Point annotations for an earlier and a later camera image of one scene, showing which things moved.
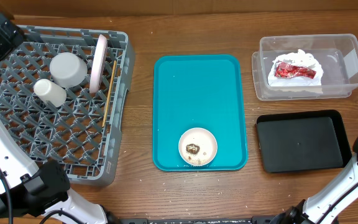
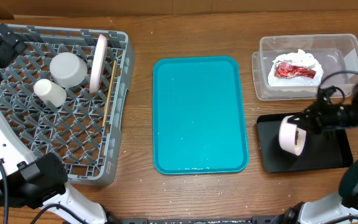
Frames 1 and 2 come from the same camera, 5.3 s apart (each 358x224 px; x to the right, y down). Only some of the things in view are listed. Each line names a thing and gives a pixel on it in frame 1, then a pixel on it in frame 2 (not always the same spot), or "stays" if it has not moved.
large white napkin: x=298 y=59 stays
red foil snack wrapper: x=287 y=70 stays
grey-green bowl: x=68 y=70 stays
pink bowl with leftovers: x=197 y=147 to x=291 y=137
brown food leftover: x=192 y=149 to x=296 y=137
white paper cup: x=50 y=93 stays
